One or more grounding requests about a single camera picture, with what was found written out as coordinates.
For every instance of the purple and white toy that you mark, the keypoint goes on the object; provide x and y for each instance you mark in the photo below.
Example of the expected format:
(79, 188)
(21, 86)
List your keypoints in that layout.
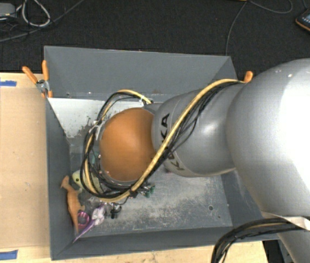
(99, 215)

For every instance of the black cylinder on white bracket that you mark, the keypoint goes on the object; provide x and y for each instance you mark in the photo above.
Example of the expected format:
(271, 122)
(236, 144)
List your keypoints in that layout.
(113, 212)

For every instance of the grey metal bin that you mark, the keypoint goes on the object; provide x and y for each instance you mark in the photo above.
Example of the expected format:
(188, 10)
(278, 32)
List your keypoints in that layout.
(177, 207)

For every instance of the pale yellow-green toy fruit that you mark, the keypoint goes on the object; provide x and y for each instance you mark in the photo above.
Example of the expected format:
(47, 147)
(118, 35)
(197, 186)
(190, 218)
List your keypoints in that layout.
(76, 177)

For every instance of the purple pointed stick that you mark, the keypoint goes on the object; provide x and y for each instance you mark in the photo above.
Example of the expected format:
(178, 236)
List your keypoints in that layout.
(83, 231)

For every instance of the orange toy dinosaur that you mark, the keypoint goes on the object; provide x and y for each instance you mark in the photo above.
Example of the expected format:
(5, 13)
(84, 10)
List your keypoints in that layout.
(73, 201)

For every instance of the brown cardboard board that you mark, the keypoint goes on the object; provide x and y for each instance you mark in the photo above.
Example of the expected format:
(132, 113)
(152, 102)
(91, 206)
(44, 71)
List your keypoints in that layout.
(20, 160)

